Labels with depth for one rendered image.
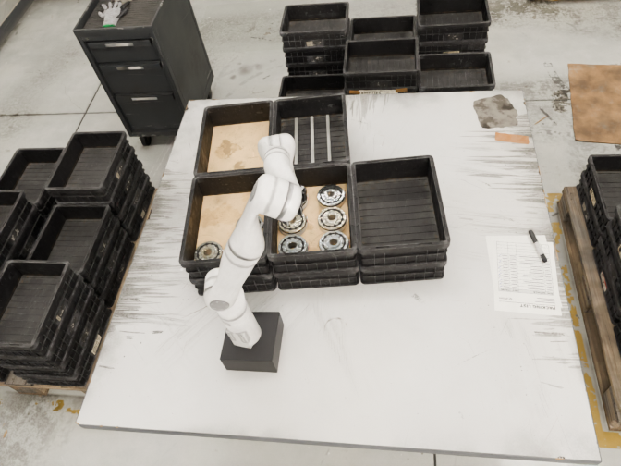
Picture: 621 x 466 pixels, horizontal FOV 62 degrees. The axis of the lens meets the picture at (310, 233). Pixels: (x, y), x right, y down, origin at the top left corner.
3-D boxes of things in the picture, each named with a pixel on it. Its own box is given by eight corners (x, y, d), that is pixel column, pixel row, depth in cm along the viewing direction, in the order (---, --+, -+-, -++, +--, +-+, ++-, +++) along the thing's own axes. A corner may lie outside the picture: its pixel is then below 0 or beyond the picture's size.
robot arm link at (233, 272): (226, 257, 128) (228, 227, 134) (199, 311, 147) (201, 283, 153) (262, 264, 131) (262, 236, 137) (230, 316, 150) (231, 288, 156)
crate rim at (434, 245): (451, 248, 168) (451, 243, 166) (358, 255, 171) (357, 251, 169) (432, 158, 192) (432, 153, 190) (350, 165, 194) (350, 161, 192)
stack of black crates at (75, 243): (113, 309, 260) (81, 273, 233) (58, 307, 265) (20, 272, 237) (136, 243, 283) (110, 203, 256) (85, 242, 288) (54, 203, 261)
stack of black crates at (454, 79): (481, 99, 318) (490, 51, 291) (486, 133, 301) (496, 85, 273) (415, 101, 324) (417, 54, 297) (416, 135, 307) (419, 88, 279)
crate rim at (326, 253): (358, 255, 171) (357, 251, 169) (267, 262, 173) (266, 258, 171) (350, 165, 194) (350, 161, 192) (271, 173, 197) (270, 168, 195)
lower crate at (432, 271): (444, 281, 184) (448, 263, 175) (360, 287, 187) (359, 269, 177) (429, 195, 208) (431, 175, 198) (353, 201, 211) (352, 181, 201)
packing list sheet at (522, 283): (567, 316, 171) (568, 315, 171) (494, 313, 175) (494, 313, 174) (551, 235, 190) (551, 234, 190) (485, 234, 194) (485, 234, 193)
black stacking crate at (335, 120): (351, 182, 202) (349, 162, 193) (276, 190, 205) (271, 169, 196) (346, 114, 226) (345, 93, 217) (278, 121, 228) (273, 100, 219)
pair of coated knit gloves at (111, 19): (119, 27, 280) (117, 22, 277) (88, 29, 283) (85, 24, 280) (133, 2, 294) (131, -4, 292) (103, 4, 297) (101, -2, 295)
